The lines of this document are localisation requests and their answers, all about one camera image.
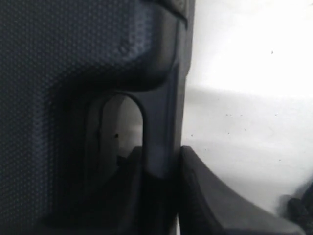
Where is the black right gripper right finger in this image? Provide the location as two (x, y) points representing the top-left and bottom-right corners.
(179, 146), (304, 235)

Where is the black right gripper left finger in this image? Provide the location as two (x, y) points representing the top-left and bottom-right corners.
(105, 147), (142, 235)

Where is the black plastic carrying case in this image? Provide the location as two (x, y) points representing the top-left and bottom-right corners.
(0, 0), (195, 235)

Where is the black cord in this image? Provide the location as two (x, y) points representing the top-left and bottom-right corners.
(285, 181), (313, 223)

